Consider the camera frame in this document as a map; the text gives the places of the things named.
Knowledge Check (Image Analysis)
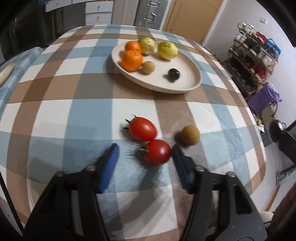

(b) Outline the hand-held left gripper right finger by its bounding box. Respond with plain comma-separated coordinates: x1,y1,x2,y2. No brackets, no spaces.
172,144,267,241

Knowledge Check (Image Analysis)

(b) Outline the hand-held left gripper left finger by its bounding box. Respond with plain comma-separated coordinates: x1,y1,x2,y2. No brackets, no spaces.
24,143,121,241

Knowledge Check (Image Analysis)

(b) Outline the red cherry tomato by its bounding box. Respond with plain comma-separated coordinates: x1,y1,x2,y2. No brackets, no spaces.
124,114,158,142
138,139,172,166

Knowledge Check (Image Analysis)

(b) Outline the brown longan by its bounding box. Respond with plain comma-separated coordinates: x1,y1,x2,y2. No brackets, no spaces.
181,125,201,146
142,61,155,75

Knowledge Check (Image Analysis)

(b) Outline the dark purple passion fruit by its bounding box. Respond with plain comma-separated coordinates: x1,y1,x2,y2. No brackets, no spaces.
168,68,180,82

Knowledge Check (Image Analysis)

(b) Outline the large cream plate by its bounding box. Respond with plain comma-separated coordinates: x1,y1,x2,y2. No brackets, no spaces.
111,40,203,94

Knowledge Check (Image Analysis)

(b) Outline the orange mandarin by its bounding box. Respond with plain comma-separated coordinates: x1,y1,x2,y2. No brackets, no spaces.
125,41,141,53
121,50,143,71

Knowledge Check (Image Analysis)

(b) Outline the yellow guava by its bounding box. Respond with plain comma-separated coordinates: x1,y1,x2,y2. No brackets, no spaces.
158,42,178,61

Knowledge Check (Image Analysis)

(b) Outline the spotted green guava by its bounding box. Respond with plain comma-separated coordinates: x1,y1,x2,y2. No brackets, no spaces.
138,37,156,55

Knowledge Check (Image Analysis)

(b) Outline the woven basket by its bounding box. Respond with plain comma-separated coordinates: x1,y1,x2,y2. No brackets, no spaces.
261,102,281,126

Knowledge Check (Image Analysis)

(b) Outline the purple bag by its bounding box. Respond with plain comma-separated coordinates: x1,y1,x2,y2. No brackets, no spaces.
248,83,283,117

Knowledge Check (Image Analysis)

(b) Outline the wooden shoe rack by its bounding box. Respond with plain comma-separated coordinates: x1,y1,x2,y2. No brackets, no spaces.
228,23,279,96

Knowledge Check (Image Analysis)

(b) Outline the small cream plate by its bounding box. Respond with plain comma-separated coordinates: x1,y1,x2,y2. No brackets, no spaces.
0,64,16,88

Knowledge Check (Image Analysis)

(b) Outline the wooden door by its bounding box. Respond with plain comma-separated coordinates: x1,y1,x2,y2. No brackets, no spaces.
162,0,224,44

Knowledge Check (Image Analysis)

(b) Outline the white desk with drawers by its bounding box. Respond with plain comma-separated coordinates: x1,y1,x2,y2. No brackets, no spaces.
45,0,115,26

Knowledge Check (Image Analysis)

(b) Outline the beige suitcase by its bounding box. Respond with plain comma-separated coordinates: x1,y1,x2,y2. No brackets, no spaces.
111,0,139,25

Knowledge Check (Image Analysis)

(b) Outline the silver suitcase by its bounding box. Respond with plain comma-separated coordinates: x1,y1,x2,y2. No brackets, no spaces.
134,0,171,28

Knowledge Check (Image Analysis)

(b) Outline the grey refrigerator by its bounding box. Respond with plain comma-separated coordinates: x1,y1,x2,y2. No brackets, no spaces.
13,0,56,48

